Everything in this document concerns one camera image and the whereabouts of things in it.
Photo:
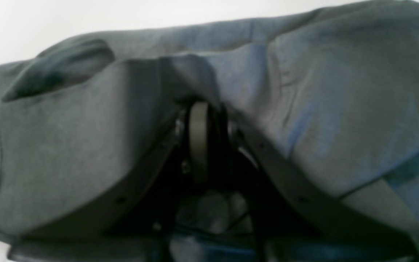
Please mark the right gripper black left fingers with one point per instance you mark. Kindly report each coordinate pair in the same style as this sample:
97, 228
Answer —
131, 221

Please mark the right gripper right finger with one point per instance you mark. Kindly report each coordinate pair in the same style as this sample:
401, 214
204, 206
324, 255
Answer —
294, 219

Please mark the grey T-shirt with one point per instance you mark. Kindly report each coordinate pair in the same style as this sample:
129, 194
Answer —
335, 91

